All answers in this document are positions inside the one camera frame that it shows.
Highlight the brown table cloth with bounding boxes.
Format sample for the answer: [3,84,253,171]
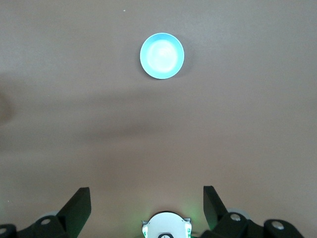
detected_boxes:
[0,0,317,238]

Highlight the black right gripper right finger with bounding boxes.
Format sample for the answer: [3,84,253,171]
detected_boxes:
[202,185,305,238]

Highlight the blue bowl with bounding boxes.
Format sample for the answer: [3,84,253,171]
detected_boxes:
[139,32,185,80]

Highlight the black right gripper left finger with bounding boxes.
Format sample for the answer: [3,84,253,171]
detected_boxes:
[0,187,92,238]

